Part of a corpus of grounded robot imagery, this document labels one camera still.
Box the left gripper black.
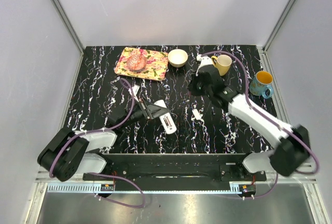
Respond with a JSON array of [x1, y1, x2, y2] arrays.
[[120, 96, 169, 129]]

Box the white remote control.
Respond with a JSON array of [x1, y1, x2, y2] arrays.
[[154, 100, 177, 135]]

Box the white battery cover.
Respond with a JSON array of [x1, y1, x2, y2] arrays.
[[192, 108, 202, 120]]

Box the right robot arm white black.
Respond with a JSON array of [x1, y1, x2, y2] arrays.
[[188, 65, 310, 180]]

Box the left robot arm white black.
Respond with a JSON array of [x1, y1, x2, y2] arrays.
[[37, 97, 169, 181]]

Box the cream ceramic bowl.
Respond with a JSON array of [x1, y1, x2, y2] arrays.
[[168, 49, 188, 68]]

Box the floral rectangular tray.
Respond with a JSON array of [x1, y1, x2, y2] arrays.
[[114, 47, 169, 81]]

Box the red patterned bowl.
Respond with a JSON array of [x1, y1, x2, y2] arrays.
[[127, 54, 147, 72]]

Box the blue mug yellow inside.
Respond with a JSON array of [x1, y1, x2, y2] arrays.
[[249, 71, 274, 99]]

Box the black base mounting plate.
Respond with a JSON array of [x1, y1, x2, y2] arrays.
[[83, 154, 267, 192]]

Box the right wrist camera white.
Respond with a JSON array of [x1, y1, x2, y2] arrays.
[[196, 54, 213, 76]]

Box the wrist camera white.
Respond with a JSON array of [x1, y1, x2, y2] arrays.
[[196, 54, 213, 76], [132, 85, 140, 102]]

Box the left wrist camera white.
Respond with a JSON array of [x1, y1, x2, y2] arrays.
[[132, 85, 140, 102]]

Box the left aluminium frame post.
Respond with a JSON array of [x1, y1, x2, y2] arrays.
[[50, 0, 85, 54]]

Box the aluminium frame post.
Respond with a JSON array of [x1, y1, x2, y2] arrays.
[[50, 0, 85, 54], [262, 0, 298, 51]]

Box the right aluminium frame post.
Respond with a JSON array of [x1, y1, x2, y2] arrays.
[[262, 0, 298, 51]]

